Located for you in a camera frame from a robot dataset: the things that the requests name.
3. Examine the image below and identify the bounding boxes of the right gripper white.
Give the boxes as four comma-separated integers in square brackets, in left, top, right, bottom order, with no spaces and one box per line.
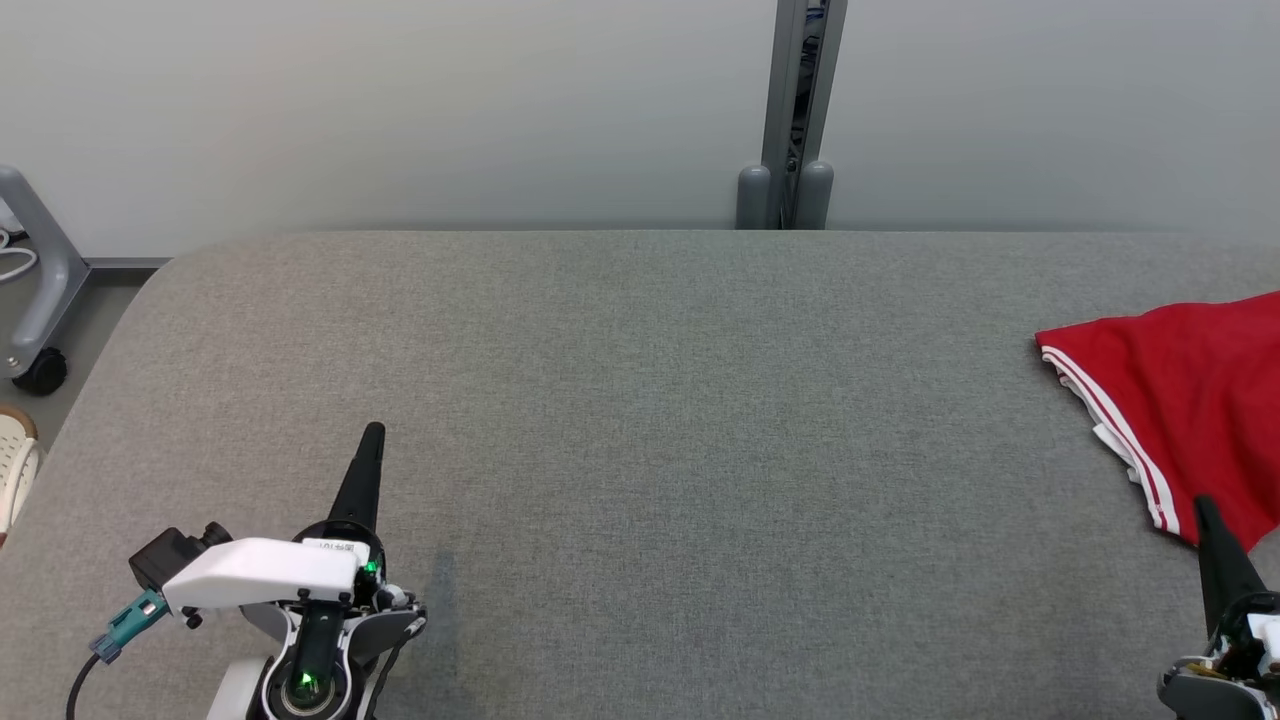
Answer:
[1193,495,1280,676]

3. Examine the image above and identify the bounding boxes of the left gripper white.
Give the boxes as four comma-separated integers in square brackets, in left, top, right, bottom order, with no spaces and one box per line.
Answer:
[163,422,387,613]

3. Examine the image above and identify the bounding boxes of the red white basketball jersey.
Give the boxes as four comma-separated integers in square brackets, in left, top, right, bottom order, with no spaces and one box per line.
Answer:
[1035,290,1280,554]

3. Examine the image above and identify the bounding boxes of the cream laundry basket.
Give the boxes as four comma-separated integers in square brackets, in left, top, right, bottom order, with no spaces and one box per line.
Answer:
[0,405,43,546]

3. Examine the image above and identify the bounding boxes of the grey wheeled stand leg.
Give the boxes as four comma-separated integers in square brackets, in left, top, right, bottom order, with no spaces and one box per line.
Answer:
[0,165,91,394]

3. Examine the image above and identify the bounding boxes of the left arm cable teal plug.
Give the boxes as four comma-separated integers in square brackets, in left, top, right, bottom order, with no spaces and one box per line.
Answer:
[65,590,169,720]

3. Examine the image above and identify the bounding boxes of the white floor cables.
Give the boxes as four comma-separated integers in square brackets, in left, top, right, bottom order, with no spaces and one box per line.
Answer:
[0,228,39,286]

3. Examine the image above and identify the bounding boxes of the grey metal post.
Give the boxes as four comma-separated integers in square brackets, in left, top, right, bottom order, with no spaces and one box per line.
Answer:
[737,0,849,231]

